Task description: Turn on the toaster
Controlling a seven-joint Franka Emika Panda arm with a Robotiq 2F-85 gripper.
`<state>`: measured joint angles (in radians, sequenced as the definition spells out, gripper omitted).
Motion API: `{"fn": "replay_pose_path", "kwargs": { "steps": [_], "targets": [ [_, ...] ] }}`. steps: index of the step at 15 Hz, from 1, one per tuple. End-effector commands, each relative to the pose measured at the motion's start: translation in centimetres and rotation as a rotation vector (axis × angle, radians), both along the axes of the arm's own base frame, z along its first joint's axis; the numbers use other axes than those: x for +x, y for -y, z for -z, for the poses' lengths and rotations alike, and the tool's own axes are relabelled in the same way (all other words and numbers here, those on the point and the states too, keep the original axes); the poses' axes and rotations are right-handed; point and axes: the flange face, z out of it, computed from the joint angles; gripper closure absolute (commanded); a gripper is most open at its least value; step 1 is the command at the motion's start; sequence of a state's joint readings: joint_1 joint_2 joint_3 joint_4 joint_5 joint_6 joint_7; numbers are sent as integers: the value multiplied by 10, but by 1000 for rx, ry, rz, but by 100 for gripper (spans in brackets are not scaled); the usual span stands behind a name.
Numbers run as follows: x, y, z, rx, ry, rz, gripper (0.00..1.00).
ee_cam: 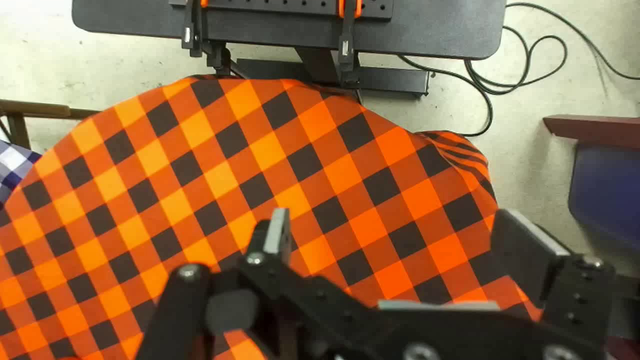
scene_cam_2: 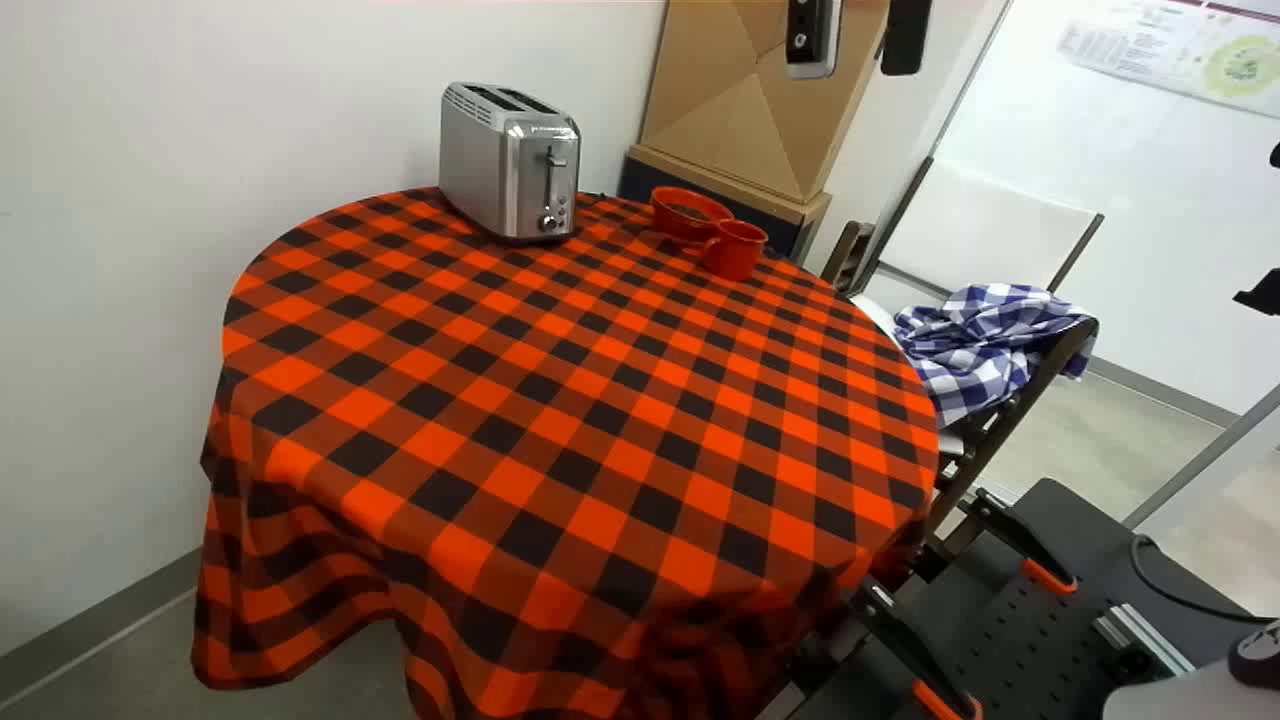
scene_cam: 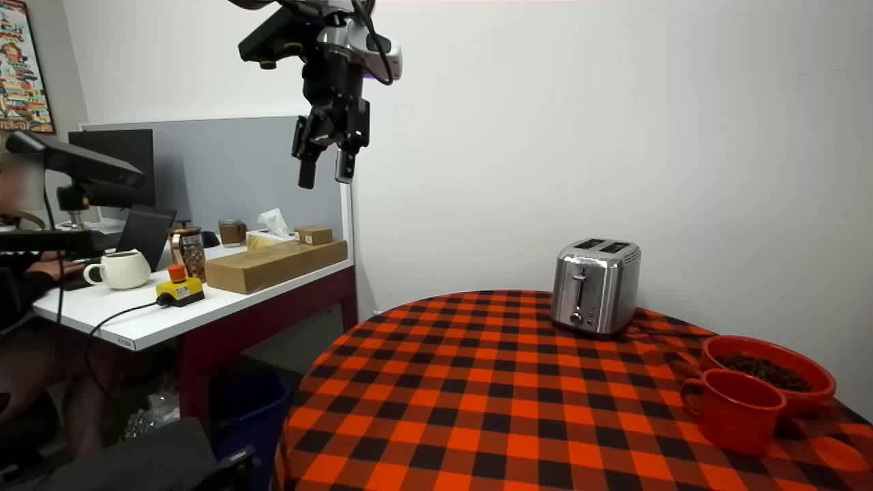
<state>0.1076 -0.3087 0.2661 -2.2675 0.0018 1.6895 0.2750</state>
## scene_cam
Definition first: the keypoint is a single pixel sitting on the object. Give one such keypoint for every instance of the dark coffee beans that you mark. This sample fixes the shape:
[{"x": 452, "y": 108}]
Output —
[{"x": 766, "y": 373}]

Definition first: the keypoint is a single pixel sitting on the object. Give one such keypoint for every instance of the white teapot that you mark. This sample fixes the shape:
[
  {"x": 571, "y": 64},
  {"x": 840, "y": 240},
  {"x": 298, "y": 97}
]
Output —
[{"x": 121, "y": 272}]

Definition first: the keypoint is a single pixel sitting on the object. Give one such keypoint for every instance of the orange black plaid tablecloth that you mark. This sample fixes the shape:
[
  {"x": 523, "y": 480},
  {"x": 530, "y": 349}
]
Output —
[{"x": 507, "y": 399}]

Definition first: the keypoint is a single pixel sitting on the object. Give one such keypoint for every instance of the colourful wall poster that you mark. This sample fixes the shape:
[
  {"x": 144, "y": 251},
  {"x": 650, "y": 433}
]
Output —
[{"x": 19, "y": 64}]

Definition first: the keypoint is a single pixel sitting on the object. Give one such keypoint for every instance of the silver two-slot toaster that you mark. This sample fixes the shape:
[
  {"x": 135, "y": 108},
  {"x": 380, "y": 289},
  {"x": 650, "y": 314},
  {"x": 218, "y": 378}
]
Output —
[{"x": 590, "y": 287}]

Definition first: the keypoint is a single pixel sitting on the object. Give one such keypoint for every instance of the yellow emergency stop button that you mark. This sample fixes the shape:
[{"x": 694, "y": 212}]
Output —
[{"x": 180, "y": 289}]

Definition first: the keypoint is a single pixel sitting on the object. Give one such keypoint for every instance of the dark glass jar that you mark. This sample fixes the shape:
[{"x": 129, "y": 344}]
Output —
[{"x": 188, "y": 248}]

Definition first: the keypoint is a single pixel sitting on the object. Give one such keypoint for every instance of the small light wooden box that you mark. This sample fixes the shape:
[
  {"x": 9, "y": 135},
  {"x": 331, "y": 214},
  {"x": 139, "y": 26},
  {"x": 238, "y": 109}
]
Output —
[{"x": 315, "y": 235}]

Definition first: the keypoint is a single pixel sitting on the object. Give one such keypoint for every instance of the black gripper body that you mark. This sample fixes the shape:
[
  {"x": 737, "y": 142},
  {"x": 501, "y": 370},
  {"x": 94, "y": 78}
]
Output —
[{"x": 334, "y": 98}]

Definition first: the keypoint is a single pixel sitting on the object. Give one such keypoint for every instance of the blue bin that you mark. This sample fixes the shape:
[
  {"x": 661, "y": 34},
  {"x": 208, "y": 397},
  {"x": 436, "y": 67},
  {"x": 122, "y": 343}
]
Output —
[{"x": 249, "y": 411}]

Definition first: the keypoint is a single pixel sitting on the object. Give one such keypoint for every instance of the black computer monitor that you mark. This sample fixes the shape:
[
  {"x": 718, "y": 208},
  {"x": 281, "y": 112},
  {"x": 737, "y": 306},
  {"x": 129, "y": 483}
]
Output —
[{"x": 126, "y": 150}]

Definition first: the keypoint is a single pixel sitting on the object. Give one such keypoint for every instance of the tissue box with white tissue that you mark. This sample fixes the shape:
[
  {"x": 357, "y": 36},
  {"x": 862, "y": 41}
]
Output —
[{"x": 271, "y": 232}]

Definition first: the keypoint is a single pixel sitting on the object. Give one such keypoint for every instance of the red bowl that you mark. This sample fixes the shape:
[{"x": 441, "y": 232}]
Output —
[{"x": 819, "y": 397}]

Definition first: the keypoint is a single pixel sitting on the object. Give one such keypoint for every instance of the black office chair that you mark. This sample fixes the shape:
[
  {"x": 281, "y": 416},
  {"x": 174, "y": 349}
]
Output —
[{"x": 136, "y": 459}]

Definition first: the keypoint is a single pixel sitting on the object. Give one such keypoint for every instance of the flat cardboard box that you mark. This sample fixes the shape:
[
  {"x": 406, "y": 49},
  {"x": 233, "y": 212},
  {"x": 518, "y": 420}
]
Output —
[{"x": 272, "y": 262}]

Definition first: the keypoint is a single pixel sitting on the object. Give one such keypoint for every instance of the black laptop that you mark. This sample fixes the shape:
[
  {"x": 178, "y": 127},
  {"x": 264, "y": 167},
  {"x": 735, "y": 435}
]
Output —
[{"x": 144, "y": 232}]

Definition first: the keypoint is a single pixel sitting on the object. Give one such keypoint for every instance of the red mug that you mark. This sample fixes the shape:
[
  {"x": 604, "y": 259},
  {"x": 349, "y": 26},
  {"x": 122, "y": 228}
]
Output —
[{"x": 737, "y": 412}]

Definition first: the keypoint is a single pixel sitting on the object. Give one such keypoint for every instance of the black stand with screen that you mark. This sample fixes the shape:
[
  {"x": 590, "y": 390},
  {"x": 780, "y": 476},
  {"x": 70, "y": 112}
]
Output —
[{"x": 81, "y": 164}]

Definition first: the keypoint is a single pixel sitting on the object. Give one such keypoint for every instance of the grey partition panel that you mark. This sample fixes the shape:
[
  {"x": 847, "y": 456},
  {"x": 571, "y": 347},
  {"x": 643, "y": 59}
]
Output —
[{"x": 234, "y": 172}]

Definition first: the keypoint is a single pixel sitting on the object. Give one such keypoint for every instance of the white desk with red frame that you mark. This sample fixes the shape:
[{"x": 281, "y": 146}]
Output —
[{"x": 180, "y": 318}]

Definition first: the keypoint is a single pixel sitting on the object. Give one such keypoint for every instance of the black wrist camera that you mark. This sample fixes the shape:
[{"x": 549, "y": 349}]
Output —
[{"x": 272, "y": 40}]

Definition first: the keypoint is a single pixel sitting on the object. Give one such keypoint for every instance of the small brown box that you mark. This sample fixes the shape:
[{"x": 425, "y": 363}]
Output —
[{"x": 233, "y": 232}]

